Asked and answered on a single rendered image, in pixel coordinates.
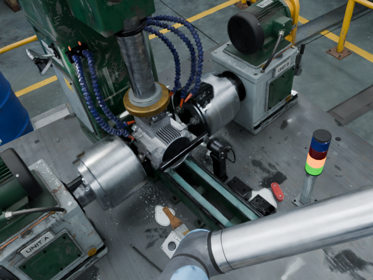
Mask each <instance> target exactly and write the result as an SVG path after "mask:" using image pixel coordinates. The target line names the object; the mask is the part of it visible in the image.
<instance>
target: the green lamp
mask: <svg viewBox="0 0 373 280"><path fill-rule="evenodd" d="M305 169H306V171H307V172H308V173H309V174H312V175H318V174H320V173H321V172H322V169H323V166H322V167H320V168H313V167H311V166H309V165H308V163H307V161H306V166H305Z"/></svg>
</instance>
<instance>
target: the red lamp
mask: <svg viewBox="0 0 373 280"><path fill-rule="evenodd" d="M327 152H328V150H327V151H325V152H317V151H315V150H313V149H312V147H311V144H310V149H309V156H310V157H311V158H312V159H315V160H323V159H325V158H326V156H327Z"/></svg>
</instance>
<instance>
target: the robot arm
mask: <svg viewBox="0 0 373 280"><path fill-rule="evenodd" d="M372 236H373V185H370V186H367V187H363V188H359V189H356V190H353V191H349V192H346V193H342V194H339V195H336V196H332V197H329V198H325V199H322V200H319V201H316V202H312V203H308V204H305V205H302V206H298V207H295V208H292V209H288V210H285V211H282V212H278V213H274V214H271V215H268V216H265V217H261V218H258V219H254V220H252V221H248V222H244V223H241V224H237V225H234V226H231V227H227V228H224V229H220V230H217V229H216V230H214V231H208V230H206V229H195V230H192V231H190V232H189V233H188V234H187V235H185V236H184V237H183V238H182V240H181V241H180V243H179V245H178V247H177V249H176V251H175V252H174V254H173V256H172V257H171V259H170V261H169V262H168V264H167V265H166V266H165V268H164V270H163V271H162V273H161V275H160V276H159V277H157V278H154V279H151V280H210V277H212V276H217V275H220V274H224V273H228V272H230V271H233V270H236V269H240V268H244V267H249V266H253V265H256V264H261V263H265V262H270V261H274V260H277V259H281V258H285V257H290V256H294V255H297V254H302V253H306V252H311V251H315V250H318V249H322V248H326V247H331V246H335V245H338V244H343V243H347V242H352V241H356V240H359V239H363V238H367V237H372Z"/></svg>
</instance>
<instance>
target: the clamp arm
mask: <svg viewBox="0 0 373 280"><path fill-rule="evenodd" d="M205 137H206V138H207V137H209V136H208V133H207V132H206V131H205V132H204V133H202V134H201V135H199V136H198V137H196V139H194V140H192V141H190V143H188V144H187V145H186V146H184V147H183V148H182V149H180V150H179V151H177V152H176V153H175V154H173V155H172V156H171V157H169V158H168V159H167V160H165V161H164V162H162V163H161V164H160V165H159V169H160V170H161V171H162V172H164V171H165V170H166V169H168V168H169V167H170V166H172V165H173V164H174V163H175V162H177V161H178V160H180V159H181V158H182V157H184V156H185V155H186V154H188V153H189V152H190V151H192V150H193V149H194V148H196V147H197V146H198V145H200V144H201V143H203V142H204V141H205V140H204V139H205Z"/></svg>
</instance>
